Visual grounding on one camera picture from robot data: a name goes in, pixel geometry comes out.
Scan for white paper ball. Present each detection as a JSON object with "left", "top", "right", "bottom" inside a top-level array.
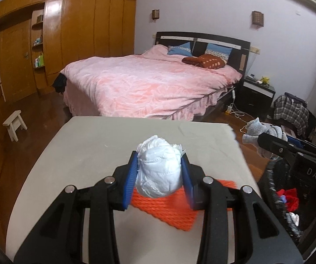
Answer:
[{"left": 135, "top": 135, "right": 185, "bottom": 198}]

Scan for grey sock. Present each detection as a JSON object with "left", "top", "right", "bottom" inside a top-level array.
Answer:
[{"left": 241, "top": 117, "right": 289, "bottom": 159}]

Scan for orange foam mesh sheet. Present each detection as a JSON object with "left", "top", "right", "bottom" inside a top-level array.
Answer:
[{"left": 130, "top": 179, "right": 239, "bottom": 232}]

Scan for black trash bin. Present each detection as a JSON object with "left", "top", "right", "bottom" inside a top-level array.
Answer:
[{"left": 258, "top": 158, "right": 316, "bottom": 263}]

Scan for plaid shirt on chair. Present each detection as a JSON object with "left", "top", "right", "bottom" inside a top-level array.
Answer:
[{"left": 273, "top": 94, "right": 310, "bottom": 136}]

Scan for black white nightstand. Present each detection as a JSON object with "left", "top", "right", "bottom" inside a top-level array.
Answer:
[{"left": 236, "top": 77, "right": 275, "bottom": 119}]

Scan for yellow plush toy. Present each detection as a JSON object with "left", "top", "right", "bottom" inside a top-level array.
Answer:
[{"left": 260, "top": 77, "right": 270, "bottom": 85}]

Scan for beige table cover cloth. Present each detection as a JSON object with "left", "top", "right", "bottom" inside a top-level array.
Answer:
[{"left": 6, "top": 117, "right": 258, "bottom": 263}]

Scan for pink quilt bed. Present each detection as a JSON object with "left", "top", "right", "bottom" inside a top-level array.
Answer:
[{"left": 58, "top": 45, "right": 242, "bottom": 121}]

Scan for dark wooden headboard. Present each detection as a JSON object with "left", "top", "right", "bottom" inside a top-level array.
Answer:
[{"left": 155, "top": 32, "right": 250, "bottom": 76}]

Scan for black garment on bed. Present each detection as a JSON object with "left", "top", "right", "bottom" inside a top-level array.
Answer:
[{"left": 52, "top": 73, "right": 67, "bottom": 94}]

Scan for right blue pillow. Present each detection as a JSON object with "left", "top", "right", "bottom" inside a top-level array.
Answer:
[{"left": 205, "top": 43, "right": 233, "bottom": 63}]

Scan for blue pillow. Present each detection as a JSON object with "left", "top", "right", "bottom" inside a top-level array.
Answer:
[
  {"left": 167, "top": 42, "right": 192, "bottom": 57},
  {"left": 205, "top": 43, "right": 233, "bottom": 63}
]

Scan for red dotted pillow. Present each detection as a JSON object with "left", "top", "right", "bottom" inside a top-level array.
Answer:
[{"left": 182, "top": 54, "right": 227, "bottom": 70}]

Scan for small white wooden stool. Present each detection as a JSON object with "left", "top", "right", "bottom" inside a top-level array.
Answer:
[{"left": 3, "top": 110, "right": 28, "bottom": 142}]

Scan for left blue pillow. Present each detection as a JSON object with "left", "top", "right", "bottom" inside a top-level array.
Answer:
[{"left": 167, "top": 42, "right": 192, "bottom": 57}]

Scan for large wooden wardrobe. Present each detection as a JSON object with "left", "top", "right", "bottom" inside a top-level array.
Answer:
[{"left": 0, "top": 0, "right": 136, "bottom": 103}]

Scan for white charging cable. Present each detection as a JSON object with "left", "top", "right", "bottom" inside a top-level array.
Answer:
[{"left": 225, "top": 87, "right": 255, "bottom": 132}]

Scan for right wall lamp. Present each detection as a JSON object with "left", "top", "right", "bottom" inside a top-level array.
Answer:
[{"left": 251, "top": 11, "right": 264, "bottom": 28}]

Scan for wall lamp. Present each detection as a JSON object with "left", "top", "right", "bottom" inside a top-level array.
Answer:
[
  {"left": 151, "top": 9, "right": 160, "bottom": 21},
  {"left": 251, "top": 11, "right": 264, "bottom": 28}
]

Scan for left wall lamp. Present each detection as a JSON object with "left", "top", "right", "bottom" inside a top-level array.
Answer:
[{"left": 151, "top": 9, "right": 160, "bottom": 21}]

